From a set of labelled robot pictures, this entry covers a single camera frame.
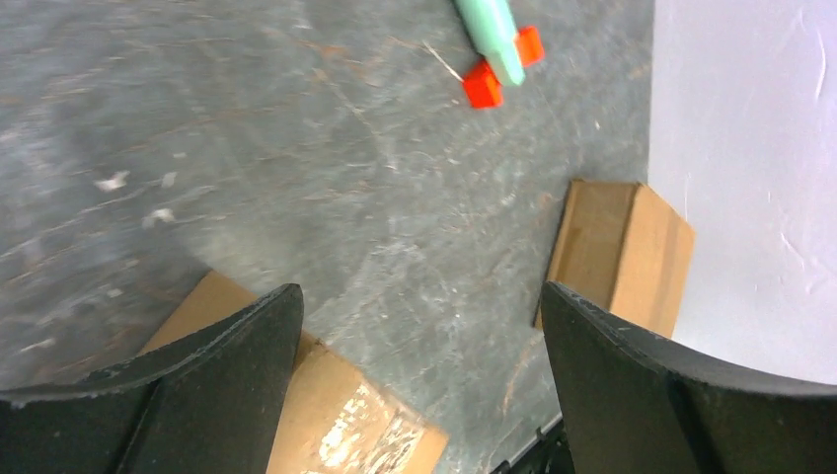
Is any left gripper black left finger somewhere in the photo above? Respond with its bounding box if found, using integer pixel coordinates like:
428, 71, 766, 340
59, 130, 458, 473
1, 283, 304, 473

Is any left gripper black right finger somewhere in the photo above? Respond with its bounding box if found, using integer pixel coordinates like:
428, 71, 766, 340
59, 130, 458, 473
541, 282, 836, 473

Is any brown cardboard express box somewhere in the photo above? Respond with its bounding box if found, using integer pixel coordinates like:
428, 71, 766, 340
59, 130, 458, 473
143, 272, 448, 473

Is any flat brown cardboard box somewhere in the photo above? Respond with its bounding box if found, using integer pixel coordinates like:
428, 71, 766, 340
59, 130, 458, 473
546, 180, 696, 338

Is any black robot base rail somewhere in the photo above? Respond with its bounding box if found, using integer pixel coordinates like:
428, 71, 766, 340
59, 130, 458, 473
491, 418, 575, 474

